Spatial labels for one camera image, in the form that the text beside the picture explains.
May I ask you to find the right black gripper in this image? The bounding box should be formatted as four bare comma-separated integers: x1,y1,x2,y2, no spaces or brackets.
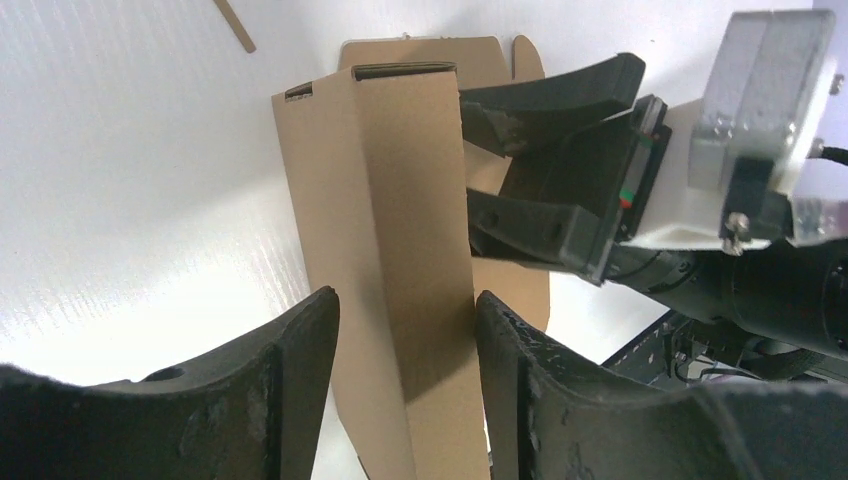
459,53,672,285

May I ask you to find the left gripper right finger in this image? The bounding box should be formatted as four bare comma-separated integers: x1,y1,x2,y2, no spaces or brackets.
475,291,847,479

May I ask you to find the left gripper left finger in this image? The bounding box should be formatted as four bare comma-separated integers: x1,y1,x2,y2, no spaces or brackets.
1,286,340,479

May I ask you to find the brown cardboard box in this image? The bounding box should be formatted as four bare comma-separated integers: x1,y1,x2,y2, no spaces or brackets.
271,35,550,479

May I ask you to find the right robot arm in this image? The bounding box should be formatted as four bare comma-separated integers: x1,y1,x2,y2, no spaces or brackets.
460,53,847,383

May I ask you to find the small brown cardboard strip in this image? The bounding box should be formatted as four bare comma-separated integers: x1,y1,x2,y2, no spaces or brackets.
213,0,256,54

